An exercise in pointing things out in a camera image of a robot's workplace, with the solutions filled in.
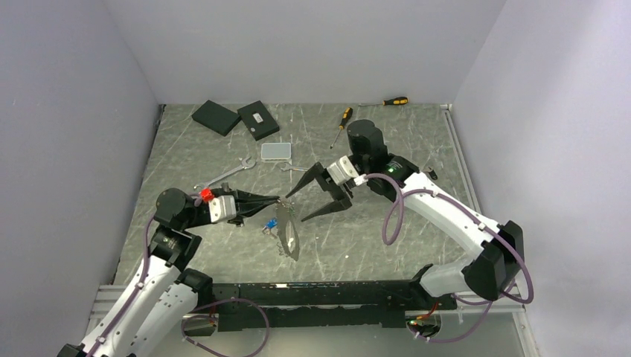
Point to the black flat box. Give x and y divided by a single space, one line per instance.
216 117

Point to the orange black screwdriver at wall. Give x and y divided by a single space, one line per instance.
397 101

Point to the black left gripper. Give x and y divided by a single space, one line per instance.
248 204

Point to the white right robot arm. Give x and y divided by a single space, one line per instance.
494 251

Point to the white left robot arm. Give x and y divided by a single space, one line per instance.
164 288

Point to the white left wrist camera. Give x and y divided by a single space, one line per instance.
222 209

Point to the white network switch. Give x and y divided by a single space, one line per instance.
280 151

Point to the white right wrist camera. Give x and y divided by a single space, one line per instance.
342 171

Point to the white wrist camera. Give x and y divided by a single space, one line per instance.
222 209
342 171

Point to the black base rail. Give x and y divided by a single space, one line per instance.
387 303

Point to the black box with label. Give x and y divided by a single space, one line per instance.
258 120

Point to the large silver wrench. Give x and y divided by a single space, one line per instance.
245 164

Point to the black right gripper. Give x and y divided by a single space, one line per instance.
318 172

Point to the key with blue tag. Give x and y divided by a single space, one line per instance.
269 227

